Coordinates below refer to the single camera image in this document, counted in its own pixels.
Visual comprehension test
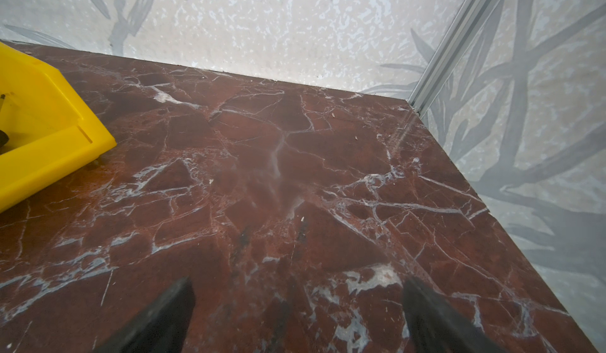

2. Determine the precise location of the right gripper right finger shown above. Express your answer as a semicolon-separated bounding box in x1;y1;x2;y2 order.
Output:
402;277;504;353

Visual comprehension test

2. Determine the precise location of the green black screwdriver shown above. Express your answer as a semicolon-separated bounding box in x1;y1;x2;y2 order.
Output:
0;94;9;148

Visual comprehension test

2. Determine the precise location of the aluminium corner post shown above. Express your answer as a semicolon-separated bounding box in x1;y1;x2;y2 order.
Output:
409;0;501;116

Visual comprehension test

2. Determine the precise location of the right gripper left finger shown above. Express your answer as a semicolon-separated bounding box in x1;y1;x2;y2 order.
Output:
94;277;196;352

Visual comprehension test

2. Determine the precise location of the yellow plastic bin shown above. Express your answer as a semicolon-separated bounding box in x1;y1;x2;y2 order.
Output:
1;44;117;210

